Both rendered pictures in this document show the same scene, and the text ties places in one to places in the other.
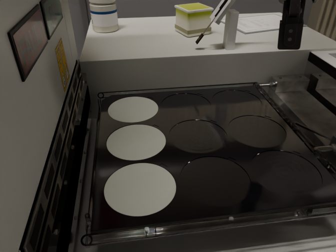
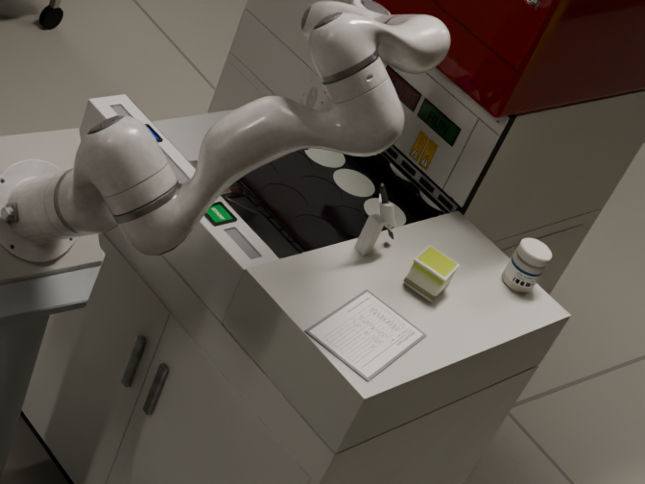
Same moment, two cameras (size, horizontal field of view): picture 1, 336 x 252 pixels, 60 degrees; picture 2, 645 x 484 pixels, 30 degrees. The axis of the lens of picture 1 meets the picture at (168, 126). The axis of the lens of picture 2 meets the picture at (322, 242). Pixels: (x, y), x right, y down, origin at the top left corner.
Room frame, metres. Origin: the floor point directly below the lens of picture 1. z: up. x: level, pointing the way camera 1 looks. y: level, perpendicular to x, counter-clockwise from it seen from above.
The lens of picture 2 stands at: (1.97, -1.66, 2.31)
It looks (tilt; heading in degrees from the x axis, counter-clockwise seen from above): 34 degrees down; 133
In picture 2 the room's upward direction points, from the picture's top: 25 degrees clockwise
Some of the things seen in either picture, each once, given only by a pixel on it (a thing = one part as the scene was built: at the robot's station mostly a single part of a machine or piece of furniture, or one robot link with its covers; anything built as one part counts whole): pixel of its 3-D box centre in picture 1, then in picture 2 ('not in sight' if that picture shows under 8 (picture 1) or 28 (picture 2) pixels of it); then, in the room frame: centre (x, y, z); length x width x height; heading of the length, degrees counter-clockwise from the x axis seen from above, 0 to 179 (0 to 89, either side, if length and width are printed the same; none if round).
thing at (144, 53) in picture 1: (200, 56); (403, 319); (0.81, -0.09, 0.89); 0.62 x 0.35 x 0.14; 98
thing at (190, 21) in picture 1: (193, 19); (430, 274); (0.79, -0.07, 1.00); 0.07 x 0.07 x 0.07; 26
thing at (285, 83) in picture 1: (289, 82); not in sight; (0.63, -0.29, 0.89); 0.08 x 0.03 x 0.03; 98
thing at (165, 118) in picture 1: (197, 136); (320, 191); (0.41, -0.05, 0.90); 0.34 x 0.34 x 0.01; 8
